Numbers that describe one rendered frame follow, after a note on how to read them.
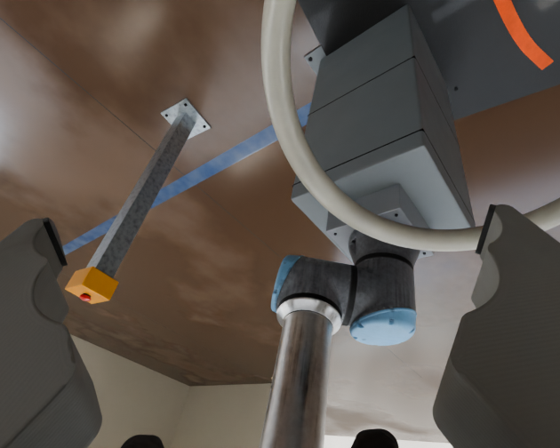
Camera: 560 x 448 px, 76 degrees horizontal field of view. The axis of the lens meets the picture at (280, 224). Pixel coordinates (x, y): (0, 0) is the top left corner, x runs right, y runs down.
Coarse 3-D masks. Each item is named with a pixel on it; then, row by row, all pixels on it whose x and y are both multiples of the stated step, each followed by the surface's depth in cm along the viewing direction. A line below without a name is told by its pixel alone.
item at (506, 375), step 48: (480, 240) 10; (528, 240) 9; (480, 288) 9; (528, 288) 7; (480, 336) 6; (528, 336) 6; (480, 384) 5; (528, 384) 5; (480, 432) 5; (528, 432) 5
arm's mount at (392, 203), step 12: (384, 192) 95; (396, 192) 92; (360, 204) 98; (372, 204) 95; (384, 204) 92; (396, 204) 90; (408, 204) 94; (384, 216) 92; (396, 216) 90; (408, 216) 91; (420, 216) 101; (336, 228) 99; (348, 228) 98; (336, 240) 103; (348, 252) 106; (420, 252) 100; (432, 252) 99
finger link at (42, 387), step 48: (48, 240) 10; (0, 288) 8; (48, 288) 8; (0, 336) 6; (48, 336) 6; (0, 384) 6; (48, 384) 6; (0, 432) 5; (48, 432) 5; (96, 432) 6
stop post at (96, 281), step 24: (168, 120) 198; (192, 120) 195; (168, 144) 176; (168, 168) 172; (144, 192) 157; (120, 216) 150; (144, 216) 155; (120, 240) 142; (96, 264) 133; (72, 288) 128; (96, 288) 128
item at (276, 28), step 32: (288, 0) 33; (288, 32) 35; (288, 64) 36; (288, 96) 38; (288, 128) 39; (288, 160) 42; (320, 192) 43; (352, 224) 46; (384, 224) 46; (544, 224) 46
